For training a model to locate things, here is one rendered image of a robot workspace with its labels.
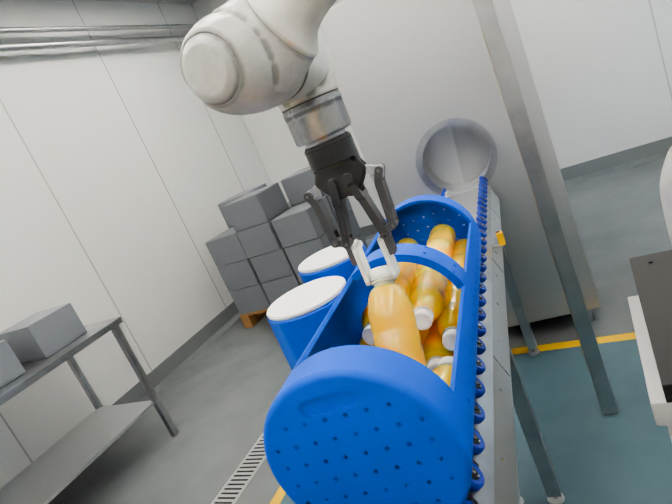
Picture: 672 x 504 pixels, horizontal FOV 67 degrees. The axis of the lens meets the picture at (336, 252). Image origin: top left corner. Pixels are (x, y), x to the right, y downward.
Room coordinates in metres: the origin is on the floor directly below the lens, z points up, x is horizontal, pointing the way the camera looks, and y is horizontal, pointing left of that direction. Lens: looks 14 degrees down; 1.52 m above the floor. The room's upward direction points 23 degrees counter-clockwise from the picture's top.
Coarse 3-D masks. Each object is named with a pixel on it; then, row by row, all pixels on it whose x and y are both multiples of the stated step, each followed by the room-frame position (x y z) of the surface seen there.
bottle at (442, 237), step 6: (432, 228) 1.33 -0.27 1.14; (438, 228) 1.29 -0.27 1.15; (444, 228) 1.28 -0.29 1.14; (450, 228) 1.30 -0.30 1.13; (432, 234) 1.26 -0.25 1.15; (438, 234) 1.24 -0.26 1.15; (444, 234) 1.24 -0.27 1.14; (450, 234) 1.26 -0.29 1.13; (432, 240) 1.21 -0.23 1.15; (438, 240) 1.20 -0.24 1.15; (444, 240) 1.20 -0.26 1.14; (450, 240) 1.22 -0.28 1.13; (432, 246) 1.18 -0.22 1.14; (438, 246) 1.17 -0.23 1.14; (444, 246) 1.18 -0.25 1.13; (450, 246) 1.19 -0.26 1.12; (444, 252) 1.16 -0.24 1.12; (450, 252) 1.17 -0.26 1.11
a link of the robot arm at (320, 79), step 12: (324, 48) 0.74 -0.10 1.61; (324, 60) 0.72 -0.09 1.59; (312, 72) 0.70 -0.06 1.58; (324, 72) 0.72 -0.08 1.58; (312, 84) 0.71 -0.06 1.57; (324, 84) 0.73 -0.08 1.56; (336, 84) 0.76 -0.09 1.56; (300, 96) 0.72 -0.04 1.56; (312, 96) 0.72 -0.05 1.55; (288, 108) 0.74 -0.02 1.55
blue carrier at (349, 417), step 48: (480, 240) 1.30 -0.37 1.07; (336, 336) 0.97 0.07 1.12; (288, 384) 0.62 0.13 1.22; (336, 384) 0.58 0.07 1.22; (384, 384) 0.56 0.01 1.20; (432, 384) 0.58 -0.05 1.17; (288, 432) 0.62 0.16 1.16; (336, 432) 0.59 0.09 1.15; (384, 432) 0.57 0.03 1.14; (432, 432) 0.55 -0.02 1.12; (288, 480) 0.63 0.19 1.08; (336, 480) 0.61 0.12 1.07; (384, 480) 0.58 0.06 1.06; (432, 480) 0.56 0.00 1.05
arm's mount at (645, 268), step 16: (640, 256) 0.88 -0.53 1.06; (656, 256) 0.86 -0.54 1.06; (640, 272) 0.83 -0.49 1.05; (656, 272) 0.81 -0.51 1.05; (640, 288) 0.79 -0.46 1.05; (656, 288) 0.77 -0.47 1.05; (656, 304) 0.73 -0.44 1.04; (656, 320) 0.70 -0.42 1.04; (656, 336) 0.67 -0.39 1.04; (656, 352) 0.64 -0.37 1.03
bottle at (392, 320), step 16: (384, 288) 0.74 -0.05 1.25; (400, 288) 0.74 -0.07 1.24; (368, 304) 0.75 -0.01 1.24; (384, 304) 0.72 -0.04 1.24; (400, 304) 0.72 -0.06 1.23; (384, 320) 0.71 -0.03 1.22; (400, 320) 0.70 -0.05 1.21; (384, 336) 0.70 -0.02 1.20; (400, 336) 0.69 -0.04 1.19; (416, 336) 0.70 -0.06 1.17; (400, 352) 0.68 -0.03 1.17; (416, 352) 0.69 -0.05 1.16
